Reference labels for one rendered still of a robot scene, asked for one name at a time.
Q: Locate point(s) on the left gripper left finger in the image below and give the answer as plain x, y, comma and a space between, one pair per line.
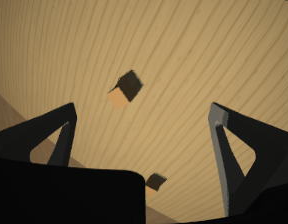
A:
17, 142

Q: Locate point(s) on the small brown block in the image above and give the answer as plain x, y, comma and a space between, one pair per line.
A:
152, 186
122, 94

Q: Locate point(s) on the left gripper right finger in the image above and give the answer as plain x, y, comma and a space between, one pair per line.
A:
269, 169

